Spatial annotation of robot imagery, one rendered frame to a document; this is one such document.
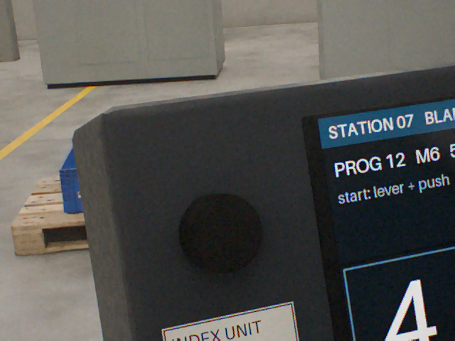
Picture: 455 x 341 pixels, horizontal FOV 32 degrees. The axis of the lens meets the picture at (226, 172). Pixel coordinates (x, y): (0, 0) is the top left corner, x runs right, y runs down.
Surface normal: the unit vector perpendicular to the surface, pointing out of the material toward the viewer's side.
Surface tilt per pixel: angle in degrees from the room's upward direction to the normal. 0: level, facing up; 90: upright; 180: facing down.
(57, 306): 0
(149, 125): 75
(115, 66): 90
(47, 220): 0
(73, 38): 90
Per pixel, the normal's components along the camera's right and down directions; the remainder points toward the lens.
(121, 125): 0.29, -0.01
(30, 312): -0.07, -0.96
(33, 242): 0.05, 0.28
